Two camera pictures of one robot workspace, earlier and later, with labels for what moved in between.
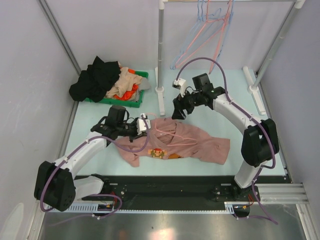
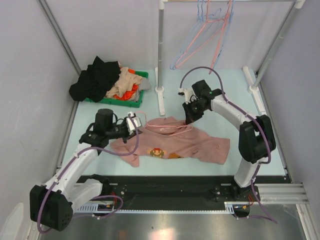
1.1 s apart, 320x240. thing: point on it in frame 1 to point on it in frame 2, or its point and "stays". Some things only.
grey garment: (144, 85) stays
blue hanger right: (225, 34) stays
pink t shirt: (169, 138) stays
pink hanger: (192, 144) to (165, 126)
